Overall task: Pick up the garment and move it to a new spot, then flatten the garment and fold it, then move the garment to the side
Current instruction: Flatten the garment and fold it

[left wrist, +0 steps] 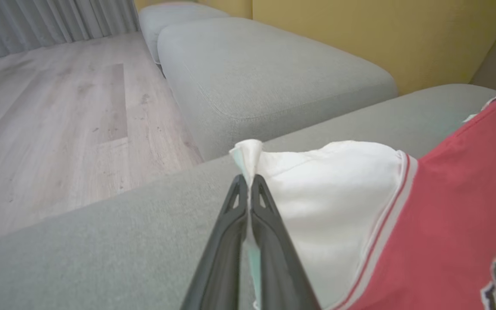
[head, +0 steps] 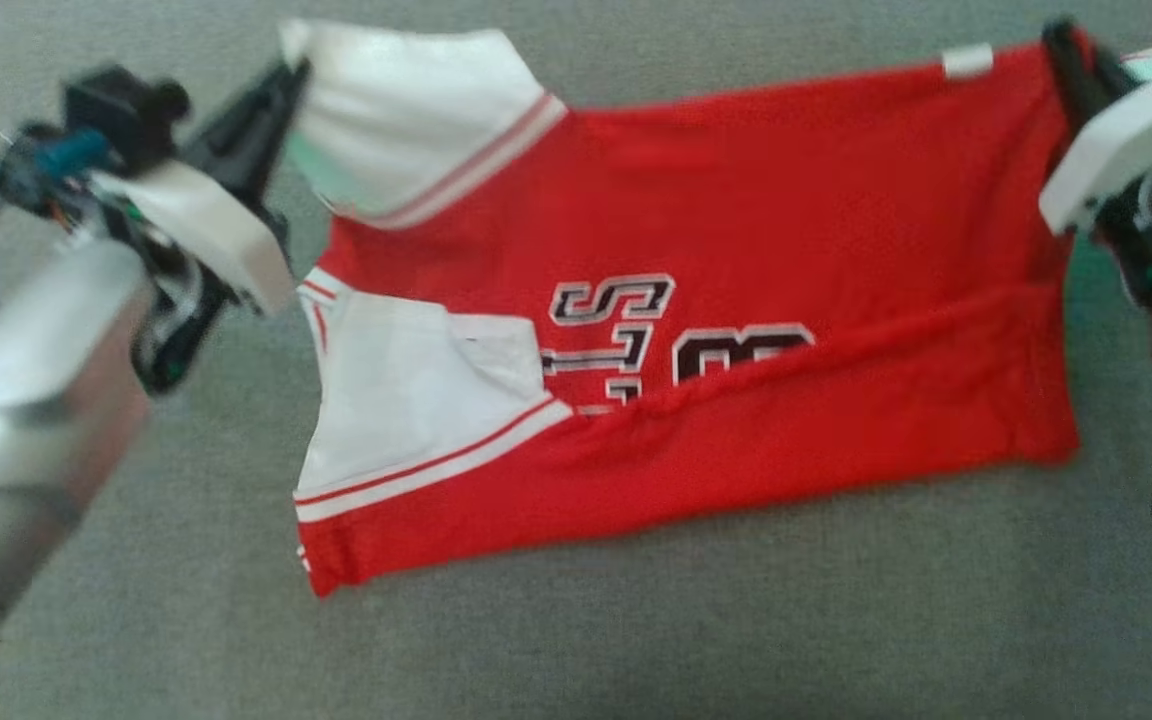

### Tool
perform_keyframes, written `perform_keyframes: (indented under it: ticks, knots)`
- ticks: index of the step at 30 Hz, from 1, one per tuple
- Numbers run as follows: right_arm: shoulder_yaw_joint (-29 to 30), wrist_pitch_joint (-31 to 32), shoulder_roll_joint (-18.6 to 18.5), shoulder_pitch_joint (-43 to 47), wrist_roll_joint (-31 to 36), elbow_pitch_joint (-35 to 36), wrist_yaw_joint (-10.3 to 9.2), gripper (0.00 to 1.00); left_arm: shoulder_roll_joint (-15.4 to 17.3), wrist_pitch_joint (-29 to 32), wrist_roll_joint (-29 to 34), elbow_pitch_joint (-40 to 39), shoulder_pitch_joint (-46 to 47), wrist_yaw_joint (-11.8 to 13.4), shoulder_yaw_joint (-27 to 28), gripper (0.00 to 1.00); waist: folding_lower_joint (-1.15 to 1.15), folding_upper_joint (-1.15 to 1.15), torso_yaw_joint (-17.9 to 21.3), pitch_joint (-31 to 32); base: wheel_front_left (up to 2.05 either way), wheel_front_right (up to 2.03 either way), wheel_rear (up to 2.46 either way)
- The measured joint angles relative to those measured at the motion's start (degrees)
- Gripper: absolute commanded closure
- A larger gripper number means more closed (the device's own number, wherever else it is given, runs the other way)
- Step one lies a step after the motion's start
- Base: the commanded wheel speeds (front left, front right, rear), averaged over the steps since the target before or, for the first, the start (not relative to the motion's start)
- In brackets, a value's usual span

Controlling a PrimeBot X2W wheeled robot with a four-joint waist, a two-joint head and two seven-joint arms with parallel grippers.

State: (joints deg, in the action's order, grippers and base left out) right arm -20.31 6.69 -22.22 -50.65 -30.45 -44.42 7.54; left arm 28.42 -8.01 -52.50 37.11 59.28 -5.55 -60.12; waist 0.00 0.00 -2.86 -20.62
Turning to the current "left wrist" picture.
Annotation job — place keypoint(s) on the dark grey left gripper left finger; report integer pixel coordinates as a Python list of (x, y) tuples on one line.
[(222, 267)]

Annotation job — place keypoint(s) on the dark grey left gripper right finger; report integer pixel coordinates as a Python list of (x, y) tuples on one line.
[(278, 271)]

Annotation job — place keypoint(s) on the red jersey white sleeves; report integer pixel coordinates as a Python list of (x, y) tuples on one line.
[(446, 215)]

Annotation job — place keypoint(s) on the large grey sofa seat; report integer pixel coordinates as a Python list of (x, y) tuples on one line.
[(101, 249)]

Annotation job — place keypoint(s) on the grey sofa ottoman cushion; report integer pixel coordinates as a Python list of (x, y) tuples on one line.
[(265, 73)]

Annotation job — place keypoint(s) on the yellow sofa backrest panel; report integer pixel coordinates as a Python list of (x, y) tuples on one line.
[(360, 34)]

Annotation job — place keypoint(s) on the small grey sofa ottoman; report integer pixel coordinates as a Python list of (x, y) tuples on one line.
[(166, 17)]

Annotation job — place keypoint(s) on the grey curtain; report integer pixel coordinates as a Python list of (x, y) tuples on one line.
[(37, 21)]

